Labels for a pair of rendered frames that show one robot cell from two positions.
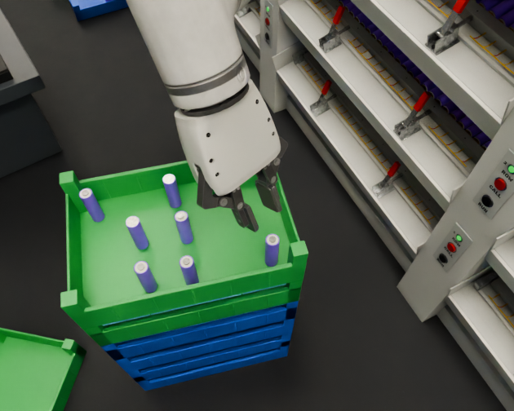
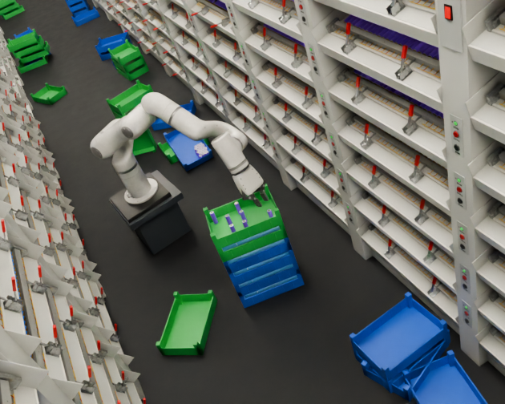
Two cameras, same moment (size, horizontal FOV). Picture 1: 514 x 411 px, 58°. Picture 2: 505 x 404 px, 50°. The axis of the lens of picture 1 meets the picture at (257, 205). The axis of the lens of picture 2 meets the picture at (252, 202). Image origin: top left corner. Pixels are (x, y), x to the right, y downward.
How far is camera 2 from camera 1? 1.75 m
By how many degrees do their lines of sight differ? 21
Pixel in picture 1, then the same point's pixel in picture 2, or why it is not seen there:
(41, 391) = (201, 316)
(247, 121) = (250, 174)
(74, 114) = (193, 213)
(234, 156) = (248, 183)
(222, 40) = (239, 155)
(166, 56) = (228, 162)
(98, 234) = (216, 227)
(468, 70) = (325, 147)
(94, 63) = (198, 188)
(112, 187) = (219, 212)
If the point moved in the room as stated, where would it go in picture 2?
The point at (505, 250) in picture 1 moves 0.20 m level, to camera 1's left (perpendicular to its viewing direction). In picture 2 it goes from (358, 204) to (312, 214)
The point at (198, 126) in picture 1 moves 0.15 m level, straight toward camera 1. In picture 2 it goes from (238, 177) to (244, 199)
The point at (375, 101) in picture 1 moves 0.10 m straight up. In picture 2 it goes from (314, 167) to (309, 151)
